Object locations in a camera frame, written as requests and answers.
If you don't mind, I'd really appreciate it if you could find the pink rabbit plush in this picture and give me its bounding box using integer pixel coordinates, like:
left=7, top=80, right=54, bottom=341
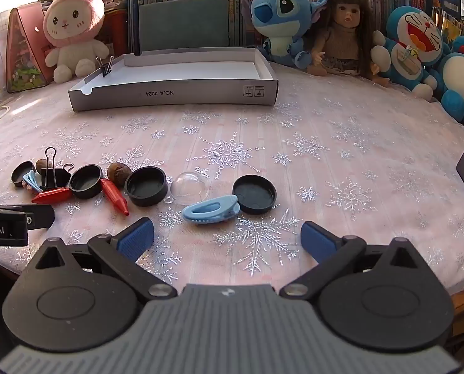
left=43, top=0, right=111, bottom=84

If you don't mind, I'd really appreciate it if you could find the clear plastic dome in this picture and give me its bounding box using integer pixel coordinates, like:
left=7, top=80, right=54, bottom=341
left=164, top=171, right=209, bottom=206

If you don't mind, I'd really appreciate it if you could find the blue hair clip with bears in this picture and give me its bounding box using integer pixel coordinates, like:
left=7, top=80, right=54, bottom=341
left=23, top=170, right=43, bottom=193

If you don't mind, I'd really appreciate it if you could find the pink snowflake tablecloth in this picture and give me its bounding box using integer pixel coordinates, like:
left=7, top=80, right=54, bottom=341
left=0, top=49, right=464, bottom=293

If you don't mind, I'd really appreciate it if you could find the large black binder clip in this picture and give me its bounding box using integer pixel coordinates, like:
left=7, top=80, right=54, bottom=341
left=40, top=147, right=74, bottom=191

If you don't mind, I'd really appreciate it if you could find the black round cap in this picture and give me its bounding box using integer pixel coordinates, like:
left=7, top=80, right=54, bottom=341
left=124, top=167, right=169, bottom=207
left=11, top=161, right=36, bottom=188
left=69, top=164, right=104, bottom=199
left=232, top=175, right=278, bottom=215

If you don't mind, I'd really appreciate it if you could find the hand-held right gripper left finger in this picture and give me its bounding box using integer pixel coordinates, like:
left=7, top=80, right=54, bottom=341
left=35, top=218, right=178, bottom=301

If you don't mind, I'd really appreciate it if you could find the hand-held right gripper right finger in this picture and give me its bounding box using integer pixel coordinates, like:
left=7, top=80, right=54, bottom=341
left=279, top=221, right=429, bottom=300

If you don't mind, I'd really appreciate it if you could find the blue robot cat plush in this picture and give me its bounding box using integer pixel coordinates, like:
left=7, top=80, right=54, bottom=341
left=427, top=36, right=464, bottom=127
left=370, top=6, right=452, bottom=100

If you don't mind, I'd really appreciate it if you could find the blue alien plush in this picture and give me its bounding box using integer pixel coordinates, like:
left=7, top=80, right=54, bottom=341
left=241, top=0, right=330, bottom=68

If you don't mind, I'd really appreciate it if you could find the green notebook case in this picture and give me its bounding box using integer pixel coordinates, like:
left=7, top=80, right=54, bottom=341
left=138, top=0, right=230, bottom=55

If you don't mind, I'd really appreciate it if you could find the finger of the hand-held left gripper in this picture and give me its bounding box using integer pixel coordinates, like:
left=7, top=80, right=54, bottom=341
left=0, top=204, right=55, bottom=230

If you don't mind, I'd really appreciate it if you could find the long-haired doll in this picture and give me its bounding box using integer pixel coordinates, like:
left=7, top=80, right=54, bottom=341
left=307, top=0, right=392, bottom=86

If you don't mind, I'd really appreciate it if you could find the red crayon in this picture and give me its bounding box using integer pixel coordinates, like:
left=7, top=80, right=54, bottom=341
left=31, top=187, right=73, bottom=204

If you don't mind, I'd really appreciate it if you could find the small black binder clip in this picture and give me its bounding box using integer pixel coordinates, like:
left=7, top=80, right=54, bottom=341
left=96, top=55, right=115, bottom=78

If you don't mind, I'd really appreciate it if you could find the small red bottle toy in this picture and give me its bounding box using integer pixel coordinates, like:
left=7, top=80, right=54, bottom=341
left=100, top=178, right=130, bottom=217

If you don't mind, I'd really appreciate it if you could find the white cardboard box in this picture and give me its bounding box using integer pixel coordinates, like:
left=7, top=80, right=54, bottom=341
left=68, top=48, right=279, bottom=112

